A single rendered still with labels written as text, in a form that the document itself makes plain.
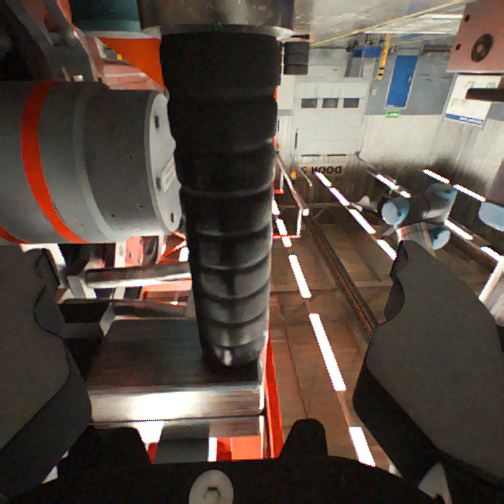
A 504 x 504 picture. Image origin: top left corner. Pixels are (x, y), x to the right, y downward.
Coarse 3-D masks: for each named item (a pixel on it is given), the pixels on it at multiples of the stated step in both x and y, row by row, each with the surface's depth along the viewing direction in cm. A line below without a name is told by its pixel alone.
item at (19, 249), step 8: (0, 248) 28; (8, 248) 28; (16, 248) 28; (24, 248) 29; (48, 248) 32; (56, 248) 33; (0, 256) 29; (8, 256) 29; (16, 256) 29; (56, 256) 33; (0, 264) 29; (8, 264) 29; (56, 264) 33; (64, 264) 35; (64, 272) 35; (64, 280) 35
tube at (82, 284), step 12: (72, 264) 36; (84, 264) 37; (156, 264) 38; (168, 264) 38; (180, 264) 38; (72, 276) 35; (84, 276) 36; (96, 276) 36; (108, 276) 36; (120, 276) 36; (132, 276) 36; (144, 276) 36; (156, 276) 37; (168, 276) 37; (180, 276) 37; (72, 288) 36; (84, 288) 36
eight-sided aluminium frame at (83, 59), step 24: (24, 0) 34; (48, 0) 34; (24, 24) 36; (48, 24) 39; (72, 24) 37; (48, 48) 40; (72, 48) 40; (96, 48) 43; (72, 72) 43; (96, 72) 43; (96, 264) 50; (120, 264) 50; (96, 288) 47; (120, 288) 49
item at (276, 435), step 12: (168, 252) 728; (156, 288) 403; (168, 288) 404; (180, 288) 405; (276, 396) 275; (276, 408) 265; (276, 420) 256; (276, 432) 247; (276, 444) 239; (264, 456) 194; (276, 456) 232
